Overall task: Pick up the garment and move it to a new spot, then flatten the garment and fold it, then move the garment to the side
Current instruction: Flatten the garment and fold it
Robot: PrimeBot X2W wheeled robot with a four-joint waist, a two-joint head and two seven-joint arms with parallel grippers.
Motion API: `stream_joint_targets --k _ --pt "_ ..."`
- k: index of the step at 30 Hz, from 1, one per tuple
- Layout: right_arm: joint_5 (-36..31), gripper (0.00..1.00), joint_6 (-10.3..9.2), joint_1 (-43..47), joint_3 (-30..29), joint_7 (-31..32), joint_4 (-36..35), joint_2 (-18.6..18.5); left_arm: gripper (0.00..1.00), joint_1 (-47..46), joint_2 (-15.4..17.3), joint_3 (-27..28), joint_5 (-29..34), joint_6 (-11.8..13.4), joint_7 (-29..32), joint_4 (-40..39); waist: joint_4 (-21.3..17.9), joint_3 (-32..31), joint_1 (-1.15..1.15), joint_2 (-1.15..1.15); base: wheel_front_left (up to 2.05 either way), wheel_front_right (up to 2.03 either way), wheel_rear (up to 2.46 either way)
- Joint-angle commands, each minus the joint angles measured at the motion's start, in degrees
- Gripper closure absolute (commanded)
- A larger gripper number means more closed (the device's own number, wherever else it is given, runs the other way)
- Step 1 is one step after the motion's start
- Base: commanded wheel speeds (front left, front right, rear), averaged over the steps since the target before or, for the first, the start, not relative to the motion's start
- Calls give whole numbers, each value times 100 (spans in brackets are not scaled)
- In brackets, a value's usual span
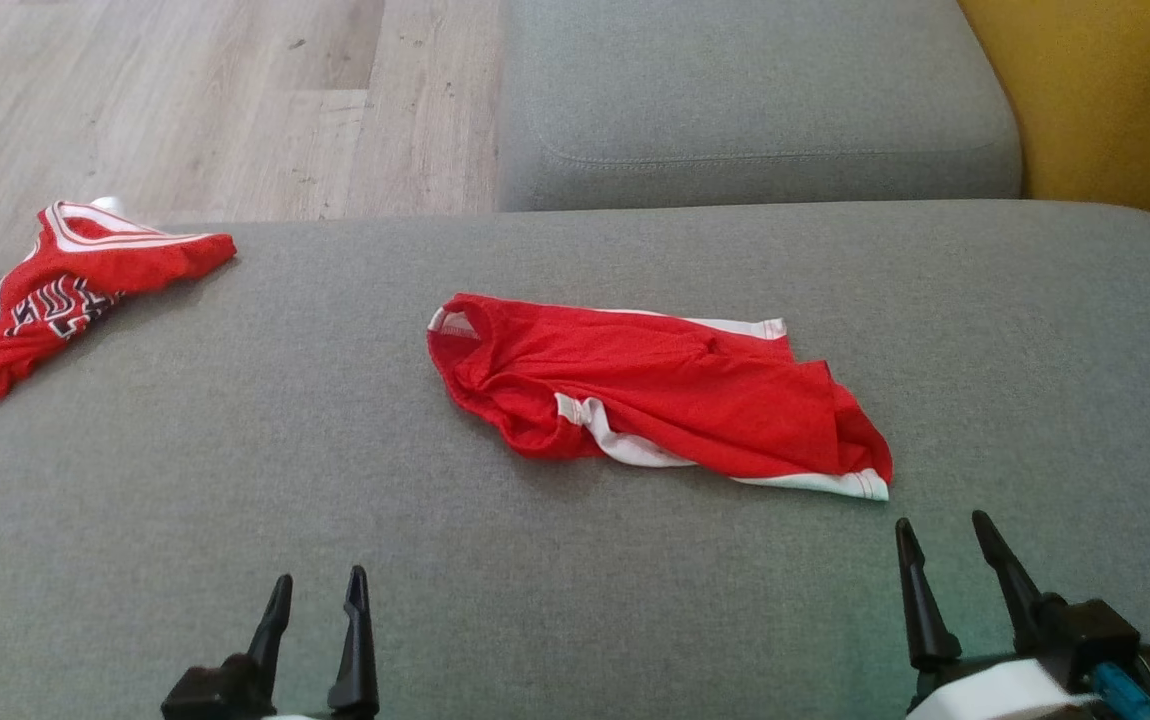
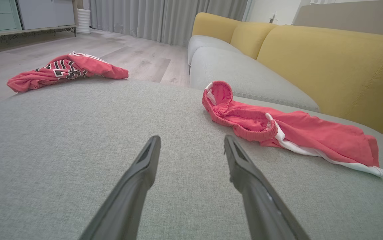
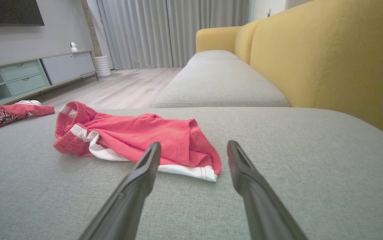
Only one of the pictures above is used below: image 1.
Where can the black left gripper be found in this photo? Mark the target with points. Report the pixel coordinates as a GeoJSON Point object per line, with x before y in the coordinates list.
{"type": "Point", "coordinates": [215, 695]}

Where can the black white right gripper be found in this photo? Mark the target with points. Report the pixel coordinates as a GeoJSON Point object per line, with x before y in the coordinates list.
{"type": "Point", "coordinates": [1085, 640]}

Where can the red shorts white trim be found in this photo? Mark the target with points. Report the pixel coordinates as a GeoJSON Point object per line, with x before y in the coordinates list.
{"type": "Point", "coordinates": [675, 390]}

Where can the red jersey with lettering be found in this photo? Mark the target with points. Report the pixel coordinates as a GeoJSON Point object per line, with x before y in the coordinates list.
{"type": "Point", "coordinates": [75, 275]}

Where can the large grey sofa chaise cushion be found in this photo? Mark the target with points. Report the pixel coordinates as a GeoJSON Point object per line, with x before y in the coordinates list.
{"type": "Point", "coordinates": [335, 480]}

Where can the wide yellow sofa back cushion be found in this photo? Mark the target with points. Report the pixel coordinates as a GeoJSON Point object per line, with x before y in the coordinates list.
{"type": "Point", "coordinates": [1115, 90]}

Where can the grey sofa seat cushion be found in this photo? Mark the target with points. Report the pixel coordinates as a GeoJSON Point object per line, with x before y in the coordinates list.
{"type": "Point", "coordinates": [735, 90]}

